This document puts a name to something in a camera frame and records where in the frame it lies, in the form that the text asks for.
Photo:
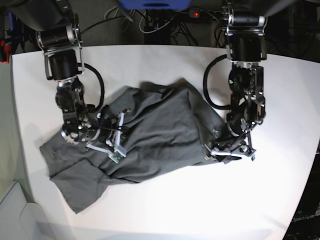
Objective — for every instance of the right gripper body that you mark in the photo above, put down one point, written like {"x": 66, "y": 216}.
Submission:
{"x": 110, "y": 123}

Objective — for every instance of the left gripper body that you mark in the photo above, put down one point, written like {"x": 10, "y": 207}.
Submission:
{"x": 232, "y": 144}

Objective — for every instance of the dark grey t-shirt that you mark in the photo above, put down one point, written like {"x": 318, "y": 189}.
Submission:
{"x": 168, "y": 127}

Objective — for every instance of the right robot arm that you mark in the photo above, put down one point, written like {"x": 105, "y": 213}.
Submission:
{"x": 58, "y": 35}

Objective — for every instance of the blue box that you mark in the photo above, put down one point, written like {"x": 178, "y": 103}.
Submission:
{"x": 155, "y": 4}

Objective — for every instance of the grey chair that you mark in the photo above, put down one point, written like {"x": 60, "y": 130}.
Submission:
{"x": 22, "y": 220}

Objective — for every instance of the red clamp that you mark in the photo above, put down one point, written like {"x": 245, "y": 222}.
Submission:
{"x": 5, "y": 52}

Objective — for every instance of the black power strip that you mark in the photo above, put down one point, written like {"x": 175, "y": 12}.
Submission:
{"x": 205, "y": 15}

